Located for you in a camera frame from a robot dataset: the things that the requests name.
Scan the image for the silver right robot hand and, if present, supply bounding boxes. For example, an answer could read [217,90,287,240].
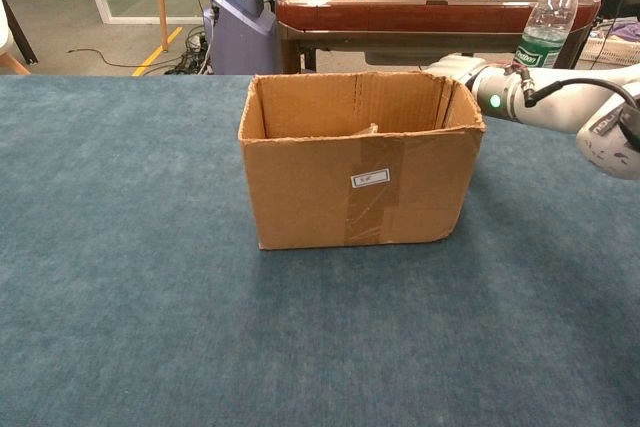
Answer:
[424,54,489,83]

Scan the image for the brown cardboard box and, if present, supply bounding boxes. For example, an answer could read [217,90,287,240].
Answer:
[237,70,487,251]

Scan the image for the wooden mahjong table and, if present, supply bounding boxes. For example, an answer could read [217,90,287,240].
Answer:
[274,0,601,76]

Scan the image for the clear water bottle green label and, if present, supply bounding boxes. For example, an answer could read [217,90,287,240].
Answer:
[513,0,589,71]

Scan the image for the white plastic basket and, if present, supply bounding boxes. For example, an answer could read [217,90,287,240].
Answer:
[579,29,640,68]

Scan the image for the purple cloth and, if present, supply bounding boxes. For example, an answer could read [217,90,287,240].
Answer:
[604,20,640,43]

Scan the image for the blue table cloth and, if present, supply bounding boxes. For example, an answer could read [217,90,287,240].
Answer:
[0,74,640,427]

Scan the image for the white chair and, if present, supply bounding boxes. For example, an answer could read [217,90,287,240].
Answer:
[0,0,39,76]

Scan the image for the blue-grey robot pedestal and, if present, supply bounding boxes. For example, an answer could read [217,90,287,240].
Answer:
[202,0,277,76]

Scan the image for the tangle of black cables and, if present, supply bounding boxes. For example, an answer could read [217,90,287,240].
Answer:
[167,26,214,76]

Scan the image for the black floor cable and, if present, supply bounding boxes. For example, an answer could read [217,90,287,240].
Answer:
[67,48,151,71]

